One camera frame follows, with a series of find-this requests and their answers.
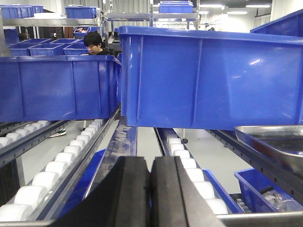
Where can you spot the large blue bin centre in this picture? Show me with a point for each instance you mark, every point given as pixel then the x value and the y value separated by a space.
pixel 192 79

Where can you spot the person in black shirt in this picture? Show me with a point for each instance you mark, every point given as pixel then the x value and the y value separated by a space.
pixel 93 43

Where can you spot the large blue bin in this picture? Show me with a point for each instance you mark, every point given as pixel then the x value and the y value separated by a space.
pixel 52 88
pixel 192 79

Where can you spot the white roller track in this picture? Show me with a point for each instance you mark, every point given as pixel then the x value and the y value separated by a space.
pixel 203 180
pixel 31 199

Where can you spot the white roller track centre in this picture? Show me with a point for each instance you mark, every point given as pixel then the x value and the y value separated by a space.
pixel 203 180

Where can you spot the white roller track left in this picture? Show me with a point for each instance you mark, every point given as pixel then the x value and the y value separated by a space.
pixel 31 199

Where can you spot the small blue bin lower right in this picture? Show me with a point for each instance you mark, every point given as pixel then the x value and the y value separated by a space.
pixel 261 195

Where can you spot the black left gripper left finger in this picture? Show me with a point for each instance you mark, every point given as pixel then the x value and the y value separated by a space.
pixel 120 200

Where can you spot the silver metal tray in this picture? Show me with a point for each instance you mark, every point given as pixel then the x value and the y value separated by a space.
pixel 281 143

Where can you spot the blue bin far right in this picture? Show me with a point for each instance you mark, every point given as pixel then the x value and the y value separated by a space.
pixel 289 25

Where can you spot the large blue bin left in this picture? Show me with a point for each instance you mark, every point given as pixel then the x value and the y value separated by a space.
pixel 52 88

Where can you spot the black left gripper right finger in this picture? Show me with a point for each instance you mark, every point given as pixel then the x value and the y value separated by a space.
pixel 175 202

